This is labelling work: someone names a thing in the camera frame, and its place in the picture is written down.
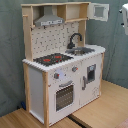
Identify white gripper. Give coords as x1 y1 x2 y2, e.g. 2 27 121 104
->
119 3 128 35

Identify white microwave door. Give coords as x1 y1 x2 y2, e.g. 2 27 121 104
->
88 3 109 21

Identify wooden toy kitchen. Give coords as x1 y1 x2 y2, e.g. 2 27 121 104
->
22 2 105 127

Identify grey toy sink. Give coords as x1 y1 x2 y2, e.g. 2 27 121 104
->
66 47 94 56

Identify black toy faucet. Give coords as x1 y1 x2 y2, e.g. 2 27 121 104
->
66 32 83 50

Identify fridge door with dispenser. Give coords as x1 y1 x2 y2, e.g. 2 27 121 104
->
80 55 102 106

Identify grey range hood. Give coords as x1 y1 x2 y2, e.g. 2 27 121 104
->
35 5 64 27

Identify right stove knob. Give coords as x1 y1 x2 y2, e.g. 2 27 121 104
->
72 66 78 72

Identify stove knob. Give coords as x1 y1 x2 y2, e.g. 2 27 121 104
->
54 73 60 79
72 66 78 72

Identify black stovetop red burners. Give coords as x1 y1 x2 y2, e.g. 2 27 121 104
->
34 53 70 66

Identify left stove knob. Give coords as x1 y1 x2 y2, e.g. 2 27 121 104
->
54 73 60 79

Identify oven door with window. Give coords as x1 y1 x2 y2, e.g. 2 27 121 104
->
55 81 74 112

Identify grey fridge door handle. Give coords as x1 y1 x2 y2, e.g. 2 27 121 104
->
82 76 86 90

